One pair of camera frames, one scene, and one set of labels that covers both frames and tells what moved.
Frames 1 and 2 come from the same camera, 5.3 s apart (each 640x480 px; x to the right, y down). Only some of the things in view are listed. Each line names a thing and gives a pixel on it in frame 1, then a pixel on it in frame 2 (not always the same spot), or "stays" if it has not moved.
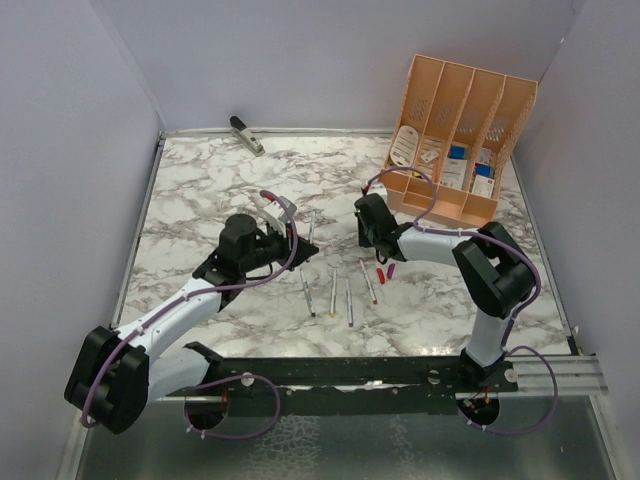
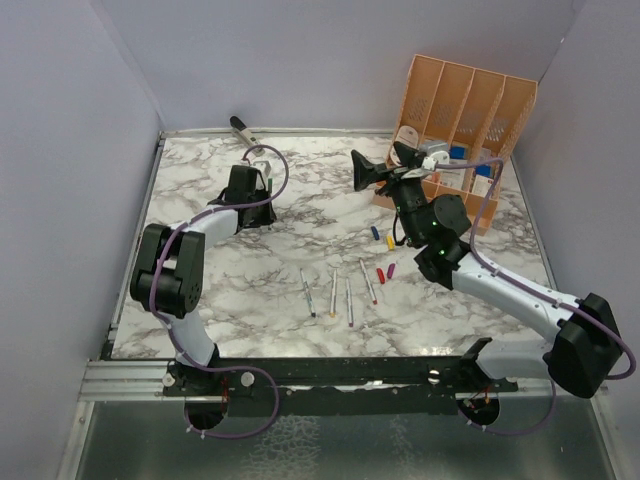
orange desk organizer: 456,131 stays
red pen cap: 381,275 stays
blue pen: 307,292 stays
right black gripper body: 366,237 to 406,193
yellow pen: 333,297 stays
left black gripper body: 273,248 to 261,215
